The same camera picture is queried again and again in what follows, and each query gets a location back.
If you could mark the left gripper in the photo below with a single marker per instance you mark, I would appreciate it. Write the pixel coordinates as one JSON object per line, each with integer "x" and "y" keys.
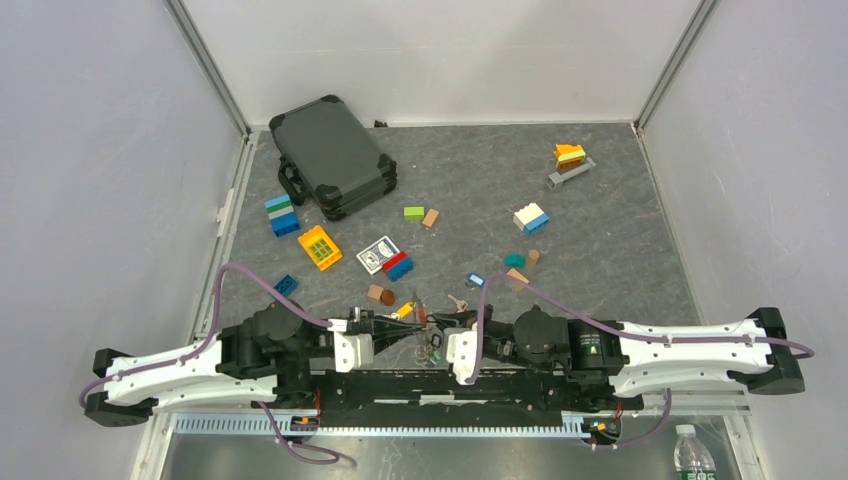
{"x": 386, "y": 331}

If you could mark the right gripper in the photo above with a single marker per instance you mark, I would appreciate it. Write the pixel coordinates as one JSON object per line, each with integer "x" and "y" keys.
{"x": 465, "y": 318}

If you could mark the metal keyring plate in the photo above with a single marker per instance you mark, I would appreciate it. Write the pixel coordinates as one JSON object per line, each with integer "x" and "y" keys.
{"x": 425, "y": 355}

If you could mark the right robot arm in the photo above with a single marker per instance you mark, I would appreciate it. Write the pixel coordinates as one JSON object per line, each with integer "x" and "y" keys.
{"x": 628, "y": 359}

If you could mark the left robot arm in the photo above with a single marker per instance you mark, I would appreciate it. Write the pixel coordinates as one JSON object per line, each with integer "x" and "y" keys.
{"x": 263, "y": 361}

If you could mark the brown wooden cylinder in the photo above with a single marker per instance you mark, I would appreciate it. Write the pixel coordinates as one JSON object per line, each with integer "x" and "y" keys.
{"x": 387, "y": 297}

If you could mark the light wooden block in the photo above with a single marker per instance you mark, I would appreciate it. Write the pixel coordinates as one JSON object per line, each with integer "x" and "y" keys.
{"x": 374, "y": 293}

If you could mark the blue key tag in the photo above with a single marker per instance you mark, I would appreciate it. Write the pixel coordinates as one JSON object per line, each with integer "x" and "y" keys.
{"x": 474, "y": 280}

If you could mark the red blue lego block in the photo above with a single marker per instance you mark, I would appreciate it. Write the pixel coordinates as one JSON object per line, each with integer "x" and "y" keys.
{"x": 398, "y": 266}

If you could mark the playing card box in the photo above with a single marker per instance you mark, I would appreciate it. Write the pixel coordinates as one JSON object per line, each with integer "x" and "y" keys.
{"x": 374, "y": 256}

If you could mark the orange wooden block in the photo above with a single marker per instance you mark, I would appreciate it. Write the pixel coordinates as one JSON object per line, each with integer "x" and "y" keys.
{"x": 517, "y": 275}

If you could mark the teal wooden block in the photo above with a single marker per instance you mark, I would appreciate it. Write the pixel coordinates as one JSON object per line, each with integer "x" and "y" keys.
{"x": 515, "y": 260}

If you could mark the blue lego brick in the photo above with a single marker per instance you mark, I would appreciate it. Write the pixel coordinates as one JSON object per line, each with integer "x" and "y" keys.
{"x": 286, "y": 286}

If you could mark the tan wooden block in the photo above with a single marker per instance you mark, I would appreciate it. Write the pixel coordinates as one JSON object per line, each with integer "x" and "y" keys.
{"x": 430, "y": 218}

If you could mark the yellow lego plate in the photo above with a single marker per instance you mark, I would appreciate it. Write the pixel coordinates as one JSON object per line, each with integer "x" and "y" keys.
{"x": 320, "y": 247}

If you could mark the tan wooden cylinder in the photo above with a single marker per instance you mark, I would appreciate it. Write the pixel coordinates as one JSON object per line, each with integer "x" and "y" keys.
{"x": 532, "y": 259}

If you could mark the green lego brick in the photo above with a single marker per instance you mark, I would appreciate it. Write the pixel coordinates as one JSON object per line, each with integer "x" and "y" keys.
{"x": 414, "y": 213}

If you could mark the white blue lego block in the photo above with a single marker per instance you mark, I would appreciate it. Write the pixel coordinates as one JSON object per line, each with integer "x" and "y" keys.
{"x": 530, "y": 219}

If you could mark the blue green white lego stack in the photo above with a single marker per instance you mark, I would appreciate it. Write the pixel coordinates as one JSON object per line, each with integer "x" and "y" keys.
{"x": 282, "y": 217}

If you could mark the grey lego piece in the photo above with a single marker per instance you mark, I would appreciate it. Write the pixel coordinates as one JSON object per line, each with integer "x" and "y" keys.
{"x": 557, "y": 179}

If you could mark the black hard case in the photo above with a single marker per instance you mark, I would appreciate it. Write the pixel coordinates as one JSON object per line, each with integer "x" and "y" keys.
{"x": 326, "y": 154}

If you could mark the plastic water bottle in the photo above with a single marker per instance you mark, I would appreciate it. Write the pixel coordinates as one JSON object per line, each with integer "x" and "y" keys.
{"x": 692, "y": 459}

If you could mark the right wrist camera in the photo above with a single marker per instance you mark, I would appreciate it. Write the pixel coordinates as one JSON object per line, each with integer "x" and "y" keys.
{"x": 461, "y": 352}

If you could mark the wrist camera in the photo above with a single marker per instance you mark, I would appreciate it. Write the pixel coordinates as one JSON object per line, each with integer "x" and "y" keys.
{"x": 350, "y": 351}
{"x": 461, "y": 352}

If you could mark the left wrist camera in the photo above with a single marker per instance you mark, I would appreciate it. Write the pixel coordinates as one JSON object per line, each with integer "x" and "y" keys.
{"x": 350, "y": 351}

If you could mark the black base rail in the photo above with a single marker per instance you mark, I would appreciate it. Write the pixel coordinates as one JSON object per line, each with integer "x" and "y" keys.
{"x": 432, "y": 398}

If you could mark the white cable duct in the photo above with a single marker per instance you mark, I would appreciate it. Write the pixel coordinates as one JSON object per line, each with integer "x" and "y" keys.
{"x": 259, "y": 424}

